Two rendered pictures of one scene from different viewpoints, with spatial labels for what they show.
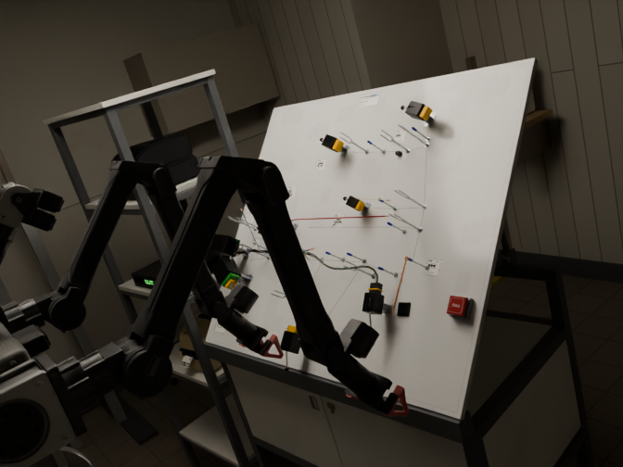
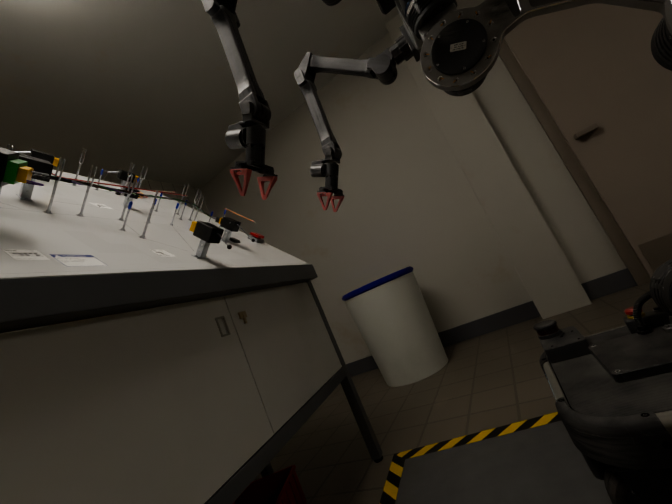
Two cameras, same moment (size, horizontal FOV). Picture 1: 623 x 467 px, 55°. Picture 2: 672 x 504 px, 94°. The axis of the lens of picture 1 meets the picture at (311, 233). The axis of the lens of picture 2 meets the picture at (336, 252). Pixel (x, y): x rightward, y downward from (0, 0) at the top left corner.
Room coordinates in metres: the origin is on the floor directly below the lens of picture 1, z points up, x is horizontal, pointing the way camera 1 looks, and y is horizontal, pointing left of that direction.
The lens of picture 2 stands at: (1.93, 1.06, 0.64)
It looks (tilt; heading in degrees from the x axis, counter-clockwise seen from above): 9 degrees up; 238
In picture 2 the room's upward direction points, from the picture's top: 24 degrees counter-clockwise
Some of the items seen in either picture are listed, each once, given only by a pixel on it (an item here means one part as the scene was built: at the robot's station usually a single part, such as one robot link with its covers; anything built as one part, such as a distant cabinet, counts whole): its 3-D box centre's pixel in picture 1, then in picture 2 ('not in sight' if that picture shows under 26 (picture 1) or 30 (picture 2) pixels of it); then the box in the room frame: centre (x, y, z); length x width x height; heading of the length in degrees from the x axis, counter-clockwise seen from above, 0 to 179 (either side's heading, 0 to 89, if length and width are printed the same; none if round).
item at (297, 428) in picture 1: (282, 411); (158, 408); (1.96, 0.30, 0.60); 0.55 x 0.02 x 0.39; 40
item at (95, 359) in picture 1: (81, 383); (402, 49); (0.86, 0.41, 1.45); 0.09 x 0.08 x 0.12; 32
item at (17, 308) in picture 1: (19, 320); not in sight; (1.28, 0.68, 1.45); 0.09 x 0.08 x 0.12; 32
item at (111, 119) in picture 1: (199, 294); not in sight; (2.59, 0.57, 0.92); 0.60 x 0.50 x 1.85; 40
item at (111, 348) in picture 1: (130, 368); (387, 66); (0.91, 0.35, 1.43); 0.10 x 0.05 x 0.09; 122
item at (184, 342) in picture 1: (215, 334); not in sight; (2.47, 0.54, 0.76); 0.30 x 0.21 x 0.20; 133
